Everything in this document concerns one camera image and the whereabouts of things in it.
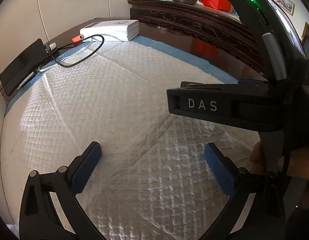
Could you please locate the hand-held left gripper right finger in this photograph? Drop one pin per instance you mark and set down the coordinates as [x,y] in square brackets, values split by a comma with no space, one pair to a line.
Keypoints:
[219,170]

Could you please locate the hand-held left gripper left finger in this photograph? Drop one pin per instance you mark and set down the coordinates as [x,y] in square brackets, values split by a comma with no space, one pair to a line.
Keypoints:
[85,170]

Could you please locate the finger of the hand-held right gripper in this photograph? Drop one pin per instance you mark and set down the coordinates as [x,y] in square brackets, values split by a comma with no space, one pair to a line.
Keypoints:
[194,84]
[207,105]

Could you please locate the person's right hand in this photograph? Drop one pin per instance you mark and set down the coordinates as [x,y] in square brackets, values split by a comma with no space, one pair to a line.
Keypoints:
[297,167]

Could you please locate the dark carved wooden cabinet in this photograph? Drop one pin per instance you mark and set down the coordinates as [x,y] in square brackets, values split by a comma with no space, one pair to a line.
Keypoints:
[194,27]

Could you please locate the dark metal dish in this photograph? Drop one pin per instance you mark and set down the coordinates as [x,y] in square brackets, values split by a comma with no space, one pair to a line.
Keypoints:
[183,0]

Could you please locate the white quilted pad blue edge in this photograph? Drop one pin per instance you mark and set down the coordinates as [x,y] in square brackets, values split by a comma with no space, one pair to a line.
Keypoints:
[119,105]

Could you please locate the white flat box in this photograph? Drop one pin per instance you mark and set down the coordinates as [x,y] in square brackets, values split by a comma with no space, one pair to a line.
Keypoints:
[114,28]

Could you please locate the white phone holder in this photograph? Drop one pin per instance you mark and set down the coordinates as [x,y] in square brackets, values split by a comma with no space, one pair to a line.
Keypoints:
[42,69]

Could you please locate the black phone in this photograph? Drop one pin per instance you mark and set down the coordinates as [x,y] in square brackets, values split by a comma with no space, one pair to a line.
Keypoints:
[22,65]

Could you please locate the orange plastic clip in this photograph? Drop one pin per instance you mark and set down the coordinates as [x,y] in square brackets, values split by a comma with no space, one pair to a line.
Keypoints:
[77,39]

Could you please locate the white charger plug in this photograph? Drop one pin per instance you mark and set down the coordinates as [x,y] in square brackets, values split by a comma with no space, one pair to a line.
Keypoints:
[52,46]

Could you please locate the framed wall picture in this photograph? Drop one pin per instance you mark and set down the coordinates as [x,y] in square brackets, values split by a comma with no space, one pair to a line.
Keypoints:
[285,3]

